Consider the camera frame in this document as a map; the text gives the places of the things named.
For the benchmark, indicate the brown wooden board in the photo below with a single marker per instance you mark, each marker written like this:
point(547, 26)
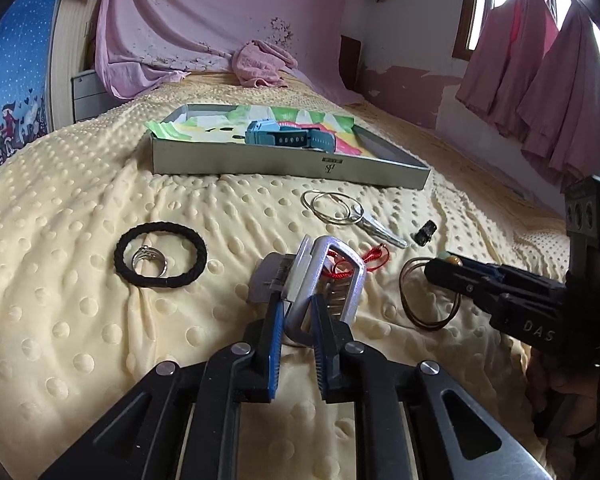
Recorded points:
point(351, 65)

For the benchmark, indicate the grey drawer cabinet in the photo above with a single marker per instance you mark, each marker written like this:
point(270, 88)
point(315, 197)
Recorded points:
point(92, 97)

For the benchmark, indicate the colourful paper lining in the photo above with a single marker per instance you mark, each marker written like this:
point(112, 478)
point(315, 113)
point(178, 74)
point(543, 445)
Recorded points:
point(200, 127)

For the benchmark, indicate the grey shallow box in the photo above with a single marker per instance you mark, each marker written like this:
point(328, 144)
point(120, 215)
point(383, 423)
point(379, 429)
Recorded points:
point(280, 162)

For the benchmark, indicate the key with metal rings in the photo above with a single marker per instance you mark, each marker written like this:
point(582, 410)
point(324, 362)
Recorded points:
point(375, 227)

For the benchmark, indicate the wooden frame window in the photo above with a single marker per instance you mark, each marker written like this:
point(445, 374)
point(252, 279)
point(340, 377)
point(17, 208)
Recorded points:
point(480, 5)

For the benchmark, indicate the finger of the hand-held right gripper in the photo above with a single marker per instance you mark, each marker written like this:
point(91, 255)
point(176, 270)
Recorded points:
point(497, 270)
point(510, 305)

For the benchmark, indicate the silver carabiner clip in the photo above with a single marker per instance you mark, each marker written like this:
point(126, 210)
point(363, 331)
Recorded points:
point(330, 252)

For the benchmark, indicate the beige wooden panel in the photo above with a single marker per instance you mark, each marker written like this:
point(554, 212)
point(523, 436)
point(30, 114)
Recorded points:
point(65, 50)

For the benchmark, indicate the pink curtain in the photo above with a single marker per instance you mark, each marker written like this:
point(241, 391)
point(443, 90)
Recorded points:
point(570, 110)
point(505, 70)

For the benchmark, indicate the blue wrist watch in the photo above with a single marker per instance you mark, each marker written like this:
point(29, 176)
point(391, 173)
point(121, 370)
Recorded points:
point(290, 136)

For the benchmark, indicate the pink towel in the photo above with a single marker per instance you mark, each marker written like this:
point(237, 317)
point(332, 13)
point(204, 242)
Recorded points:
point(260, 62)

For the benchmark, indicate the pink hanging sheet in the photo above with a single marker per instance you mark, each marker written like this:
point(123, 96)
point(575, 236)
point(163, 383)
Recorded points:
point(190, 20)

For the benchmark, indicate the person's right hand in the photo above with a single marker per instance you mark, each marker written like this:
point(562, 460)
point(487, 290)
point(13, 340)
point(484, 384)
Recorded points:
point(575, 392)

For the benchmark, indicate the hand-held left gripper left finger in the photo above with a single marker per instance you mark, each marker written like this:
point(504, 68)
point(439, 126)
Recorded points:
point(275, 345)

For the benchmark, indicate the blue printed wardrobe cover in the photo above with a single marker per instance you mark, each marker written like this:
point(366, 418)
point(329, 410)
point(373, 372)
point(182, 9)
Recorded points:
point(10, 85)

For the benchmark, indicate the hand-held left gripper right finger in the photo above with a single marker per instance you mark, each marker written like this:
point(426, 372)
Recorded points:
point(321, 355)

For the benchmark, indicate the small black clip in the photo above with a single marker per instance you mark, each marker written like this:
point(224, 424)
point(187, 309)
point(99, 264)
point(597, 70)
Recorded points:
point(425, 232)

